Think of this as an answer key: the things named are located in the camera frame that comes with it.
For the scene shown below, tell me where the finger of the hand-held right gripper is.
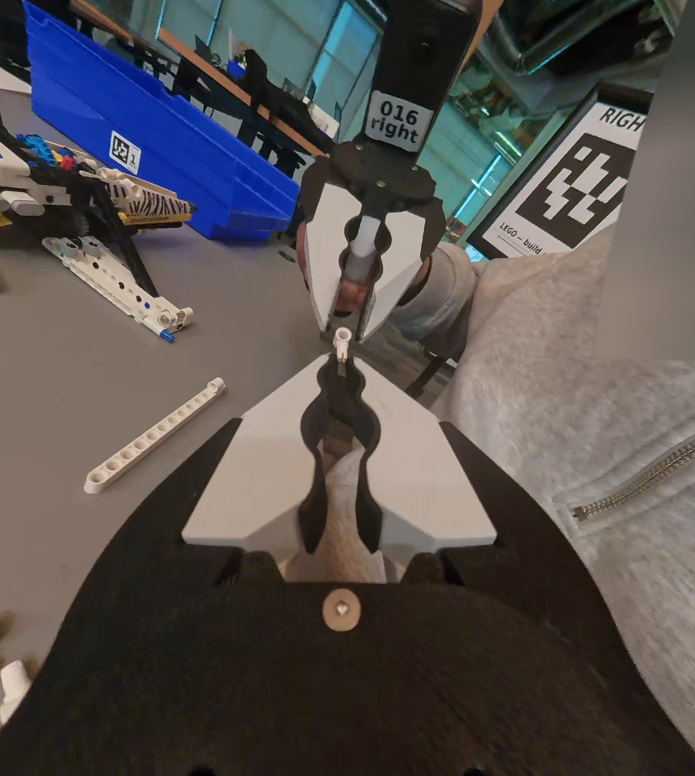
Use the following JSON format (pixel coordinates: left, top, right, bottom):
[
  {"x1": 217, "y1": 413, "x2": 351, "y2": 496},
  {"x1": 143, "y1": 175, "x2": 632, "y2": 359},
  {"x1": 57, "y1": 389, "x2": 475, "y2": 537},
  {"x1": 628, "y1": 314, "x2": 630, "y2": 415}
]
[
  {"x1": 311, "y1": 182, "x2": 361, "y2": 332},
  {"x1": 356, "y1": 209, "x2": 427, "y2": 343}
]

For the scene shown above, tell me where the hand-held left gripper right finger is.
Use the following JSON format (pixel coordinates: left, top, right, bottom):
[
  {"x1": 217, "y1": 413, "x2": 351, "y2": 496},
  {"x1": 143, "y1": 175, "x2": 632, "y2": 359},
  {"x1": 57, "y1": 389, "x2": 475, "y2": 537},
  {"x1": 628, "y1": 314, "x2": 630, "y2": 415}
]
[{"x1": 353, "y1": 358, "x2": 498, "y2": 574}]

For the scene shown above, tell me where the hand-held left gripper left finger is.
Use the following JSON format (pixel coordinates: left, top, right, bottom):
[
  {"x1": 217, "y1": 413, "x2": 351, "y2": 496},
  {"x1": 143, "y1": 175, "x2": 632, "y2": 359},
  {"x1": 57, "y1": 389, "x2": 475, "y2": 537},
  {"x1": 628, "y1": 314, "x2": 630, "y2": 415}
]
[{"x1": 182, "y1": 355, "x2": 332, "y2": 571}]

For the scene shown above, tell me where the small white lego connector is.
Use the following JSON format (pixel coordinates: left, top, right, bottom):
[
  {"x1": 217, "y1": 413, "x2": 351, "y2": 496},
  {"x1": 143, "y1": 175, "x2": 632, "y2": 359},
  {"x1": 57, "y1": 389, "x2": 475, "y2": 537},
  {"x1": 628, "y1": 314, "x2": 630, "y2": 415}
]
[{"x1": 331, "y1": 327, "x2": 354, "y2": 378}]

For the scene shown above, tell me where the long white lego beam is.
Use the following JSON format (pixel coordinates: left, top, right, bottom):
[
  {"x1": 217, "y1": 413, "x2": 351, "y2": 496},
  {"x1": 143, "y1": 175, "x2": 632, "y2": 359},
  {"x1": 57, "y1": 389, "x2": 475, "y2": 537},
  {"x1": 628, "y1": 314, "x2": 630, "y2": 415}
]
[{"x1": 83, "y1": 377, "x2": 227, "y2": 495}]

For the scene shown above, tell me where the person's right forearm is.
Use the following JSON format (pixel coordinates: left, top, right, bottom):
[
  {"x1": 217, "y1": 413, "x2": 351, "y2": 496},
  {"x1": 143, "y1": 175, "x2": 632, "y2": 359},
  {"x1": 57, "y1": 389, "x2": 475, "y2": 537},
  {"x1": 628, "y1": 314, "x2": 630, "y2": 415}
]
[{"x1": 393, "y1": 241, "x2": 483, "y2": 360}]

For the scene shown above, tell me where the thick white lego beam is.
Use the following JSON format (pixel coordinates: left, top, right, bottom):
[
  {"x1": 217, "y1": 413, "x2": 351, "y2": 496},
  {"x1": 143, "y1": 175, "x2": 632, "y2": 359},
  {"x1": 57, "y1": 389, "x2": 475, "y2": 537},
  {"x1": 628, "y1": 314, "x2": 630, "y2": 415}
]
[{"x1": 0, "y1": 660, "x2": 34, "y2": 723}]

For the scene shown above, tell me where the person's right hand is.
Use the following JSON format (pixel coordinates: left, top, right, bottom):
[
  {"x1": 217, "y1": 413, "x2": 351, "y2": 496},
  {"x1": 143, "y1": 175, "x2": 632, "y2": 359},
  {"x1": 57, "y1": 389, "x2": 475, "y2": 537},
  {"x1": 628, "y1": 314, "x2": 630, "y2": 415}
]
[{"x1": 334, "y1": 278, "x2": 378, "y2": 316}]

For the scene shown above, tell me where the white sign with black marker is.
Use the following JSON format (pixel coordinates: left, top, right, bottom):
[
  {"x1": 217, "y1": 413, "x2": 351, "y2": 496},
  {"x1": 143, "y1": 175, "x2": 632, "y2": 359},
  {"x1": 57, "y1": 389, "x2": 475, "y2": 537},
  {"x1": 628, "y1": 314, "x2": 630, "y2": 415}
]
[{"x1": 465, "y1": 82, "x2": 657, "y2": 261}]

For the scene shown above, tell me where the blue plastic bin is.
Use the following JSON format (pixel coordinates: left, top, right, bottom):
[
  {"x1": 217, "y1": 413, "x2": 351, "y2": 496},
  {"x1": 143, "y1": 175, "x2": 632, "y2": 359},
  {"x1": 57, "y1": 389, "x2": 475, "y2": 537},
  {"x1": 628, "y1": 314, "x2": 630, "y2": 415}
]
[{"x1": 21, "y1": 0, "x2": 301, "y2": 241}]

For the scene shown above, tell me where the wooden post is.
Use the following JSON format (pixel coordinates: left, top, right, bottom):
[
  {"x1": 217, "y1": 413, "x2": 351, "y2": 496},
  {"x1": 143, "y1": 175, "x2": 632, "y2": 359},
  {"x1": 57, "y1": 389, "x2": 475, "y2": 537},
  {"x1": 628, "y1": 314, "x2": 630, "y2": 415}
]
[{"x1": 459, "y1": 0, "x2": 506, "y2": 67}]

